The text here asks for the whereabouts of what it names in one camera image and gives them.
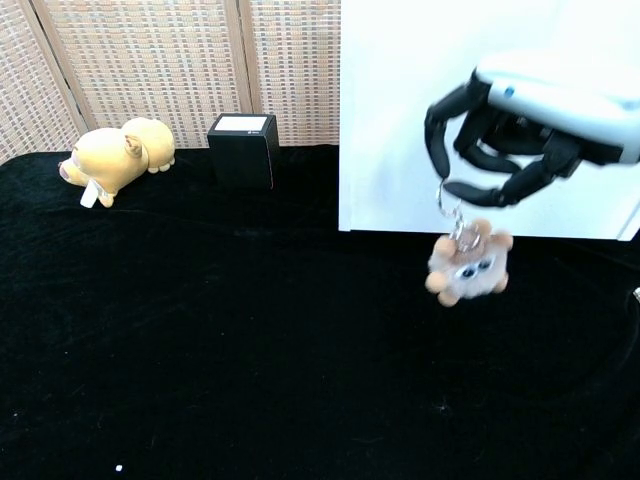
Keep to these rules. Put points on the black box with white top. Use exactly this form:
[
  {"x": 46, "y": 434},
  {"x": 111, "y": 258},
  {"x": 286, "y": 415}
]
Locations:
[{"x": 245, "y": 155}]

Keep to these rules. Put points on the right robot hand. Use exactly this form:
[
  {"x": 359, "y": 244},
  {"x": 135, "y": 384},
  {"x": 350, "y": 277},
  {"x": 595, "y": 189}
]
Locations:
[{"x": 530, "y": 130}]

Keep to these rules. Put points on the black velvet table cloth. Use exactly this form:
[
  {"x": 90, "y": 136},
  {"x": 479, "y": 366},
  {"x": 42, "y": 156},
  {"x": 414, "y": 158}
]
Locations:
[{"x": 250, "y": 350}]

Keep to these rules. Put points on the white board panel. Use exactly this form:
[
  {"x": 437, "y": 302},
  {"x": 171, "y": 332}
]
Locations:
[{"x": 390, "y": 115}]

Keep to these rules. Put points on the woven bamboo folding screen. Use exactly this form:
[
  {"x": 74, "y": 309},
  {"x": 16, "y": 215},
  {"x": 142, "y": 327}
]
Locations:
[{"x": 165, "y": 65}]

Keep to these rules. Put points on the yellow plush bear toy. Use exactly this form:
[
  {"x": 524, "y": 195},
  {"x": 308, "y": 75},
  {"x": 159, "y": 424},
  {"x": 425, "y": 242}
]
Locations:
[{"x": 120, "y": 156}]

